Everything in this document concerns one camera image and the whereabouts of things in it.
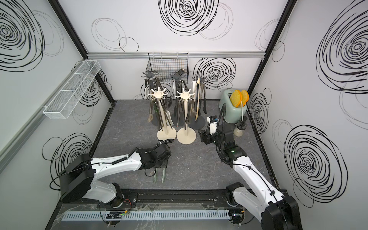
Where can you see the dark grey rack stand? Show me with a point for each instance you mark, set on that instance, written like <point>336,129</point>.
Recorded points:
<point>177,85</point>
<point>151,82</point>
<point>199,124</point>

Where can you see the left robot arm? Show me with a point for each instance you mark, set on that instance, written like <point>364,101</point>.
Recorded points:
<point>81,179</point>

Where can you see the black wire basket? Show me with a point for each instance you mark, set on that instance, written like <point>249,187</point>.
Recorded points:
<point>165,65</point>

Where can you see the cream rack stand front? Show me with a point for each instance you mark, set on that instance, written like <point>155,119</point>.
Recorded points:
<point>165,128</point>

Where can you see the green tongs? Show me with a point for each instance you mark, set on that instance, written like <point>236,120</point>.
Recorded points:
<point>160,175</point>

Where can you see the grey cable duct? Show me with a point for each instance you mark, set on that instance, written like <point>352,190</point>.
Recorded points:
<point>146,215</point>

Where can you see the slim black tongs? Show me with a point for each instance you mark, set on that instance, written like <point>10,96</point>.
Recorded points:
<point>204,98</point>

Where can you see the dark cylinder in basket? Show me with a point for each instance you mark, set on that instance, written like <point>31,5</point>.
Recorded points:
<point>180,73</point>

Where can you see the slim steel tweezers tongs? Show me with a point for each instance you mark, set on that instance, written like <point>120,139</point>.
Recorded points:
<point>190,111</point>

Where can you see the cream rack stand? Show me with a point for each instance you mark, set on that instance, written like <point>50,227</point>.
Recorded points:
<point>185,135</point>
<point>165,128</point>

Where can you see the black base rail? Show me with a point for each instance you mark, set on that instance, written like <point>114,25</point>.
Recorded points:
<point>217,198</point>

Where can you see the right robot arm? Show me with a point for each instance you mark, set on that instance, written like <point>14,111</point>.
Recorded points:
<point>273,209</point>

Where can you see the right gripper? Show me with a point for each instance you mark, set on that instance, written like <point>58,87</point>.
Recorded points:
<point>205,134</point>

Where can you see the small glass jar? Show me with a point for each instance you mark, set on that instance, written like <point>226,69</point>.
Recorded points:
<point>240,127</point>

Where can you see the white wire shelf basket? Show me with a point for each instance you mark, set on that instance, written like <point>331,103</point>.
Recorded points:
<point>80,88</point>

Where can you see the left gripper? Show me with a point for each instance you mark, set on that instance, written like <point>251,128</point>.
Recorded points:
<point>166,163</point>

